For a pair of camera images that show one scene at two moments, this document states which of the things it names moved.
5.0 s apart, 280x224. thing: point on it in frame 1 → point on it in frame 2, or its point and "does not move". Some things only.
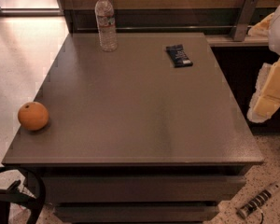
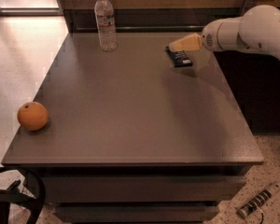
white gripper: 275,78 → 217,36
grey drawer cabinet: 132,138 does not move
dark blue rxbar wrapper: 178,56 does not move
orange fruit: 33,116 does not move
